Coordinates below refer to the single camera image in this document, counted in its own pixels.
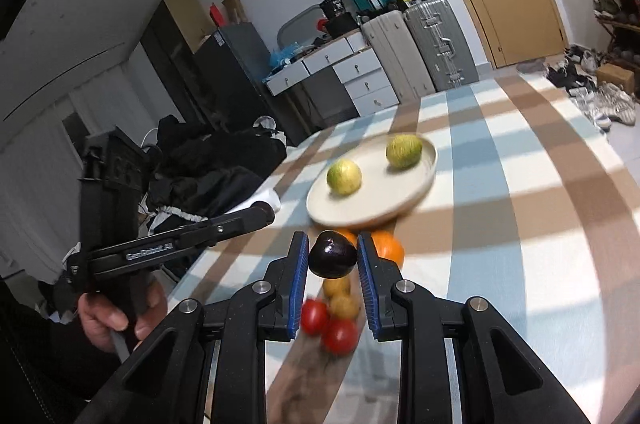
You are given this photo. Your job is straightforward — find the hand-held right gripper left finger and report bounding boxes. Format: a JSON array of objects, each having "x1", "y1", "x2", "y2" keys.
[{"x1": 75, "y1": 231, "x2": 311, "y2": 424}]

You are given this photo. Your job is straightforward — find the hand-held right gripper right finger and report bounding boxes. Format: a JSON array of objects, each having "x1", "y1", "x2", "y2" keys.
[{"x1": 356, "y1": 230, "x2": 592, "y2": 424}]

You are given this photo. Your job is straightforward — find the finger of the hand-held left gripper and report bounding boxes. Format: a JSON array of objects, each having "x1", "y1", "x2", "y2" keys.
[{"x1": 145, "y1": 200, "x2": 276, "y2": 262}]

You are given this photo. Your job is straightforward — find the small brown longan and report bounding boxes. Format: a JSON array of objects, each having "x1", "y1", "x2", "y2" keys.
[
  {"x1": 322, "y1": 276, "x2": 352, "y2": 300},
  {"x1": 329, "y1": 295, "x2": 361, "y2": 321}
]

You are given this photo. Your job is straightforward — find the red tomato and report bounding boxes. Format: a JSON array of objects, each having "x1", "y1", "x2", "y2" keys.
[
  {"x1": 299, "y1": 298, "x2": 331, "y2": 336},
  {"x1": 321, "y1": 319, "x2": 359, "y2": 355}
]

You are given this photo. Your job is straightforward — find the dark avocado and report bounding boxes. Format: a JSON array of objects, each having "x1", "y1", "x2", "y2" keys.
[{"x1": 308, "y1": 230, "x2": 358, "y2": 279}]

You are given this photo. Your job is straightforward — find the large orange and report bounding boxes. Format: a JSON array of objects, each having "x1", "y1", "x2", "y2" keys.
[{"x1": 372, "y1": 230, "x2": 405, "y2": 270}]

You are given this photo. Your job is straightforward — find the beige plate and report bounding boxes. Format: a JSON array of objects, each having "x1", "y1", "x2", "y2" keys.
[{"x1": 306, "y1": 134, "x2": 439, "y2": 227}]

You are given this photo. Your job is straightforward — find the person's left forearm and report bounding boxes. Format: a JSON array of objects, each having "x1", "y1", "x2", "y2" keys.
[{"x1": 0, "y1": 279, "x2": 126, "y2": 424}]

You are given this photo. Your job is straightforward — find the person's left hand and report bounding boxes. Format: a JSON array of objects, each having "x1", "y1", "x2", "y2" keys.
[{"x1": 77, "y1": 279, "x2": 169, "y2": 355}]

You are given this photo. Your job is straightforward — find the pile of black clothes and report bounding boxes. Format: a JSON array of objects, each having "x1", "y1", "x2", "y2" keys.
[{"x1": 137, "y1": 114, "x2": 288, "y2": 235}]

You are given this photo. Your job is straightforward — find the green yellow round fruit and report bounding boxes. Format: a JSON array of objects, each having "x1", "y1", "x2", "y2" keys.
[
  {"x1": 385, "y1": 134, "x2": 424, "y2": 169},
  {"x1": 326, "y1": 158, "x2": 362, "y2": 196}
]

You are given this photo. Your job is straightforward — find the dark grey refrigerator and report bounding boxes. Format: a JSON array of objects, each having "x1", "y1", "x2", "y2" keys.
[{"x1": 192, "y1": 23, "x2": 301, "y2": 145}]

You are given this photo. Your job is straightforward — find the black cabinet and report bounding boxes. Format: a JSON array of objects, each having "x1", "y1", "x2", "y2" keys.
[{"x1": 140, "y1": 0, "x2": 221, "y2": 130}]

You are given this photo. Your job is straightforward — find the blue plastic bag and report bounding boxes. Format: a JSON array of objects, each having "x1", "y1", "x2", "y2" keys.
[{"x1": 269, "y1": 40, "x2": 308, "y2": 70}]

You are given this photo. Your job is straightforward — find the white drawer desk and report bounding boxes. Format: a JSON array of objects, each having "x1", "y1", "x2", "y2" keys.
[{"x1": 264, "y1": 31, "x2": 401, "y2": 117}]

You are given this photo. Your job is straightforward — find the flat cardboard box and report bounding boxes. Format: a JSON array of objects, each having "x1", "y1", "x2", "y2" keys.
[{"x1": 221, "y1": 0, "x2": 246, "y2": 25}]

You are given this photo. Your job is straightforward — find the beige suitcase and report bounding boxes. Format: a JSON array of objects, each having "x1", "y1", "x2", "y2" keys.
[{"x1": 361, "y1": 10, "x2": 436, "y2": 101}]

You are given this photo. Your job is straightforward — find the black bag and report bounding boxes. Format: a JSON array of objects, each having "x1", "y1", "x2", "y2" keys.
[{"x1": 319, "y1": 0, "x2": 358, "y2": 37}]

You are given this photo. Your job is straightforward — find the silver suitcase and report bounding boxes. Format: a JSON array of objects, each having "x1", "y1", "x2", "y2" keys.
[{"x1": 404, "y1": 0, "x2": 479, "y2": 92}]

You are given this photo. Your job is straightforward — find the pile of shoes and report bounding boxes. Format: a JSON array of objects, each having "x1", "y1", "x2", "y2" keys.
[{"x1": 515, "y1": 46, "x2": 638, "y2": 130}]

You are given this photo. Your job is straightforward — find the small cardboard box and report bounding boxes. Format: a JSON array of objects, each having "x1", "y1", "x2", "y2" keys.
[{"x1": 596, "y1": 63, "x2": 636, "y2": 94}]

